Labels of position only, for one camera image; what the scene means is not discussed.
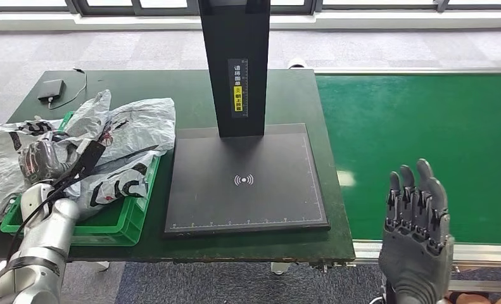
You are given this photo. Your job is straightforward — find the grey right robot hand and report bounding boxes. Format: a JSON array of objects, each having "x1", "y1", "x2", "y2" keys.
[{"x1": 377, "y1": 158, "x2": 455, "y2": 304}]

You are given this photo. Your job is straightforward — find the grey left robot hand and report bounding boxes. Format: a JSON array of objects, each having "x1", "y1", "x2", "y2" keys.
[{"x1": 18, "y1": 139, "x2": 74, "y2": 186}]

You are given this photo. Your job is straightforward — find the small plain grey parcel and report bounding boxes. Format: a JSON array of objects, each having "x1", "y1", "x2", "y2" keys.
[{"x1": 57, "y1": 89, "x2": 113, "y2": 146}]

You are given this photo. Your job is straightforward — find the large grey parcel red print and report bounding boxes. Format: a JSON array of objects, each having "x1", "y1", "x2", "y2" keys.
[{"x1": 63, "y1": 150, "x2": 162, "y2": 220}]

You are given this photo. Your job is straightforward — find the grey parcel small logos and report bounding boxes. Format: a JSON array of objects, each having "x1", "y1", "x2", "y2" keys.
[{"x1": 94, "y1": 98, "x2": 177, "y2": 168}]

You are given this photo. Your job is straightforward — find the green belt conveyor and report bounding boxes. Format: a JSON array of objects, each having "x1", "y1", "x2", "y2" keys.
[{"x1": 313, "y1": 68, "x2": 501, "y2": 267}]

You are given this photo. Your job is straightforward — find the black inbound scanning machine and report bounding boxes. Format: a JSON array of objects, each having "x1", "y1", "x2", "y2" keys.
[{"x1": 163, "y1": 0, "x2": 331, "y2": 238}]

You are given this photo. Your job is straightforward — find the black power bank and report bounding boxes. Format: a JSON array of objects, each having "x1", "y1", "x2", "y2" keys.
[{"x1": 37, "y1": 79, "x2": 65, "y2": 102}]

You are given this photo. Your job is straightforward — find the person's foot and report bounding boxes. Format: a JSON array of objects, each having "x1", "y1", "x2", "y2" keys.
[{"x1": 445, "y1": 289, "x2": 501, "y2": 304}]

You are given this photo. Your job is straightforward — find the green plastic crate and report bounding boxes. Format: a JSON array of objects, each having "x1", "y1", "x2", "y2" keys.
[{"x1": 0, "y1": 111, "x2": 162, "y2": 247}]

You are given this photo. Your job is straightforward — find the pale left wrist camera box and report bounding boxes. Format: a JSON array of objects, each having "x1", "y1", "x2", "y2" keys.
[{"x1": 67, "y1": 140, "x2": 106, "y2": 178}]

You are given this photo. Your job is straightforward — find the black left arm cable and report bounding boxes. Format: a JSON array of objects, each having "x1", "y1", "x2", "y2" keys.
[{"x1": 6, "y1": 165, "x2": 87, "y2": 263}]

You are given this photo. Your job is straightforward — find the aluminium conveyor support frame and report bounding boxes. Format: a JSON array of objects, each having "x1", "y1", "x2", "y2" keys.
[{"x1": 449, "y1": 266, "x2": 501, "y2": 295}]

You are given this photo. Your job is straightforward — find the thin power bank cable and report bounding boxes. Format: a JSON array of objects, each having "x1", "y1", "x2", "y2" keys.
[{"x1": 48, "y1": 68, "x2": 87, "y2": 111}]

